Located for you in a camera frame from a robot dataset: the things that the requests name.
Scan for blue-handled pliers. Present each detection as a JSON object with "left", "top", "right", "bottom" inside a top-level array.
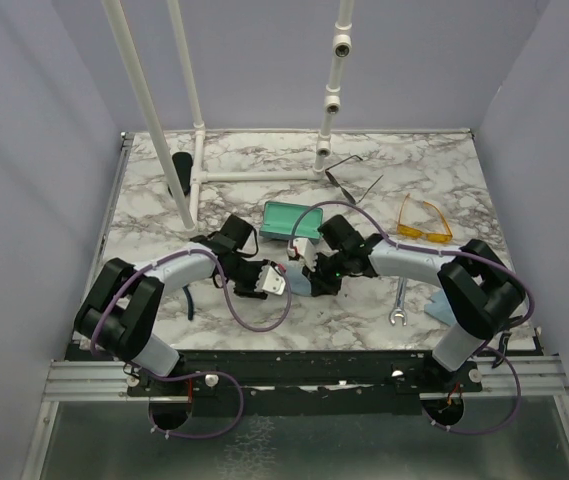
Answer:
[{"left": 183, "top": 285, "right": 195, "bottom": 321}]

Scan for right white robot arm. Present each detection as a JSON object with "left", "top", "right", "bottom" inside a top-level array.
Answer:
[{"left": 288, "top": 215, "right": 530, "bottom": 391}]

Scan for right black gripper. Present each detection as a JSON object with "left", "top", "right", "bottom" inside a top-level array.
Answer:
[{"left": 303, "top": 249, "right": 352, "bottom": 295}]

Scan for silver wrench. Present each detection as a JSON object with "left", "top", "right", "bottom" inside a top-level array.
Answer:
[{"left": 388, "top": 277, "right": 408, "bottom": 326}]

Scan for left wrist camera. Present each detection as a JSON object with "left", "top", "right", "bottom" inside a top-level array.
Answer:
[{"left": 255, "top": 261, "right": 286, "bottom": 296}]

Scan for black clamp tool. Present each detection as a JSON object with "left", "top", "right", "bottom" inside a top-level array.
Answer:
[{"left": 496, "top": 330, "right": 512, "bottom": 361}]

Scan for blue-grey glasses case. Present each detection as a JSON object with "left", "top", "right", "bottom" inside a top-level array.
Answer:
[{"left": 259, "top": 201, "right": 323, "bottom": 244}]

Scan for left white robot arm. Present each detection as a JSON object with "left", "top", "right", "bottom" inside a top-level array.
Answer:
[{"left": 74, "top": 215, "right": 277, "bottom": 395}]

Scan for black cylinder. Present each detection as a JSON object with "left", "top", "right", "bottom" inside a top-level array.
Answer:
[{"left": 172, "top": 151, "right": 194, "bottom": 196}]

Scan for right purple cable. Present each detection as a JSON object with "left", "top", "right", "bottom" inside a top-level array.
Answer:
[{"left": 288, "top": 200, "right": 535, "bottom": 436}]

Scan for aluminium extrusion rail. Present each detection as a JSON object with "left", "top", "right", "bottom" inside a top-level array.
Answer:
[{"left": 43, "top": 361, "right": 128, "bottom": 402}]

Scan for blue cleaning cloth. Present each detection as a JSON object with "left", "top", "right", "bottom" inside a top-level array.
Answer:
[{"left": 286, "top": 267, "right": 312, "bottom": 297}]

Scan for orange sunglasses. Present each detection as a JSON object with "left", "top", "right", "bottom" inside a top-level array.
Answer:
[{"left": 396, "top": 193, "right": 454, "bottom": 244}]

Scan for crumpled blue cloth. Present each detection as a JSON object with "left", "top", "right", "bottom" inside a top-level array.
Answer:
[{"left": 424, "top": 290, "right": 456, "bottom": 326}]

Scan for white PVC pipe frame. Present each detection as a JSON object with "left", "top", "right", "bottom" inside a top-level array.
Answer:
[{"left": 102, "top": 1, "right": 354, "bottom": 233}]

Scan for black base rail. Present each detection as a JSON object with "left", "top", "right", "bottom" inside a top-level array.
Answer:
[{"left": 122, "top": 350, "right": 482, "bottom": 418}]

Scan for black wire-frame sunglasses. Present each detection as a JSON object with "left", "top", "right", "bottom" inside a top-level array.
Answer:
[{"left": 324, "top": 155, "right": 384, "bottom": 205}]

